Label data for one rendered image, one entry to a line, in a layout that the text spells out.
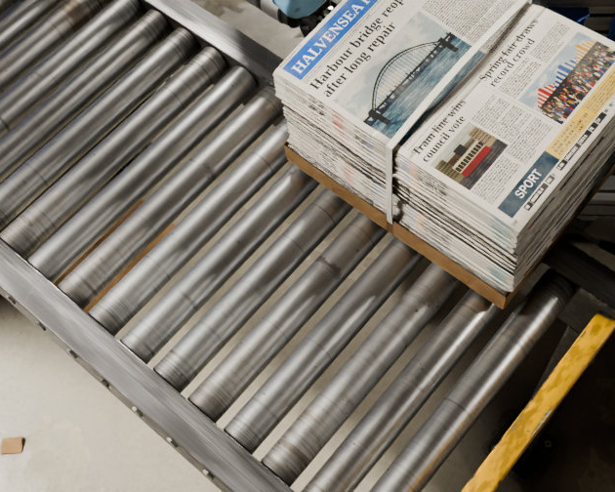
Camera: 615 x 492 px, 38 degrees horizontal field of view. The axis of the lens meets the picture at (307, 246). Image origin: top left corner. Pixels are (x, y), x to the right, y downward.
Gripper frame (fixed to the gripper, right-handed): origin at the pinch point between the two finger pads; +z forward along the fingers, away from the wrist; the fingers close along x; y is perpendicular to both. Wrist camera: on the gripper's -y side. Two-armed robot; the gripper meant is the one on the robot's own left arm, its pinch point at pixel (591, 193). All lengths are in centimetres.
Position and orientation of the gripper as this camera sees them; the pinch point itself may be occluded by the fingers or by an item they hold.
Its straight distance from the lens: 131.9
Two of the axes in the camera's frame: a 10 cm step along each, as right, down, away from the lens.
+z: -7.7, -5.5, 3.4
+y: -0.7, -4.6, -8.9
